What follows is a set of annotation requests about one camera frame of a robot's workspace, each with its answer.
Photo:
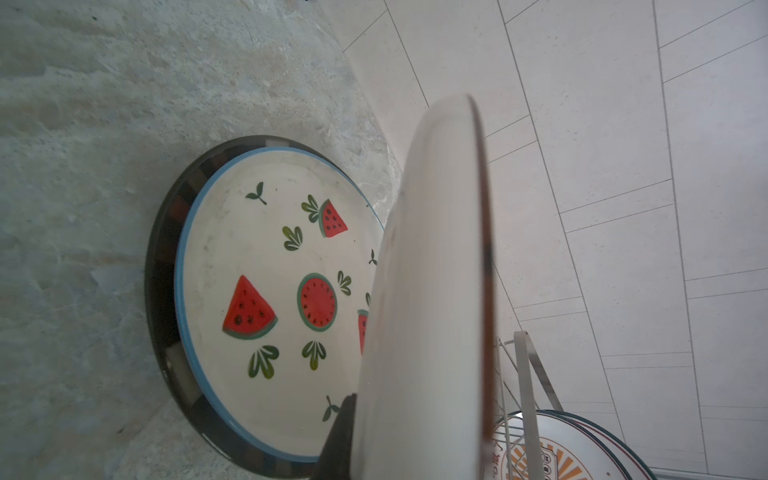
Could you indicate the white plate orange sunburst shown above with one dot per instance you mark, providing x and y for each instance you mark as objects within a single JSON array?
[{"x": 568, "y": 451}]

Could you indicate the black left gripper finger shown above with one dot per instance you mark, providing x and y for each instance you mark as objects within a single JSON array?
[{"x": 335, "y": 458}]

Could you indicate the metal wire dish rack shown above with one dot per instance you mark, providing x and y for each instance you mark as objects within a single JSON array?
[{"x": 522, "y": 396}]

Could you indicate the white plate red characters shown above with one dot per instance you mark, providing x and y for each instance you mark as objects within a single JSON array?
[{"x": 632, "y": 463}]

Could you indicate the white blue leaf plate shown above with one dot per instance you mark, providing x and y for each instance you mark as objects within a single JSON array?
[{"x": 424, "y": 403}]

